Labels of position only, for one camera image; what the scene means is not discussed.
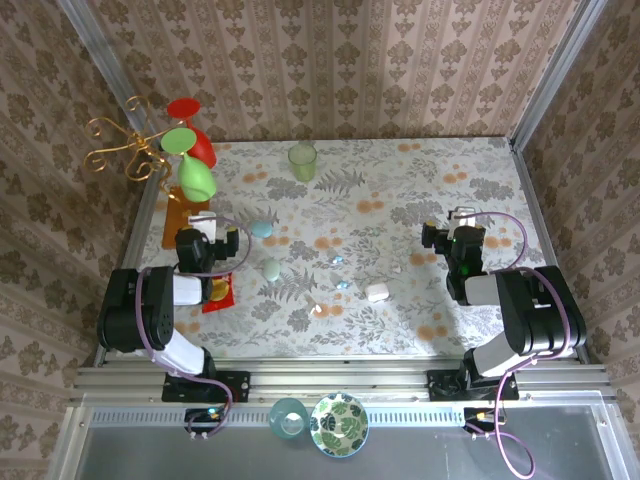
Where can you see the blue earbud charging case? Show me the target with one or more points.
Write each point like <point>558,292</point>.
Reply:
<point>261,229</point>

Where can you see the mint green earbud charging case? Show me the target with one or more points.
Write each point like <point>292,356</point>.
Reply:
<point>272,270</point>

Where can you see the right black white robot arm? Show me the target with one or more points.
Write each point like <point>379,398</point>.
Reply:
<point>540,310</point>

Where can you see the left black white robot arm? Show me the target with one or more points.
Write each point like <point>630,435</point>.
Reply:
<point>150,310</point>

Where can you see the green plastic wine glass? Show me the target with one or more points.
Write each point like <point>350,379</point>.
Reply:
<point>196,177</point>

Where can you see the red packet with gold print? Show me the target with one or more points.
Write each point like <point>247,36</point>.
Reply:
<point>222,300</point>

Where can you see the green translucent tumbler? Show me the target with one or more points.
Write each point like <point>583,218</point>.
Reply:
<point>302,162</point>

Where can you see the red plastic wine glass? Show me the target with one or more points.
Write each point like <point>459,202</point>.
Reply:
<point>184,108</point>

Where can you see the floral tablecloth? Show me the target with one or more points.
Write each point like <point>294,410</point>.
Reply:
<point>350,325</point>

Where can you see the small black circuit board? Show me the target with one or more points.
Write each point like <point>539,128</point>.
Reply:
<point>205,415</point>
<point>477,416</point>

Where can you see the teal plastic cup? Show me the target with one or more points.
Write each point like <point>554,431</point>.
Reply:
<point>288,419</point>

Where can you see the grey metal shelf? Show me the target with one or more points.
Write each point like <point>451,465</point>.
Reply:
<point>425,455</point>

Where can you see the leaf pattern bowl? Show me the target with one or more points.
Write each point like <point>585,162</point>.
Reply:
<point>340,424</point>

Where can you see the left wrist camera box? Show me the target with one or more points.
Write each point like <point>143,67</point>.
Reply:
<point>205,227</point>

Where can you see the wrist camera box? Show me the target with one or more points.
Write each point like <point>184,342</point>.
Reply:
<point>462,216</point>
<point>205,227</point>

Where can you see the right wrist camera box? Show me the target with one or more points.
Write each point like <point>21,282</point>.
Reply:
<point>462,216</point>

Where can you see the aluminium side rail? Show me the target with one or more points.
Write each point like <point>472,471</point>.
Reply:
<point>147,220</point>
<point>534,200</point>

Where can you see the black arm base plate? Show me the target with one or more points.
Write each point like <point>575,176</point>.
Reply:
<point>440,385</point>
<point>240,385</point>

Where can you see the aluminium cross rail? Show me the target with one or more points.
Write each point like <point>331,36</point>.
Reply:
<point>350,380</point>

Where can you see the aluminium frame post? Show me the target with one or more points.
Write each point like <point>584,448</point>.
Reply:
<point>100,55</point>
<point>559,70</point>

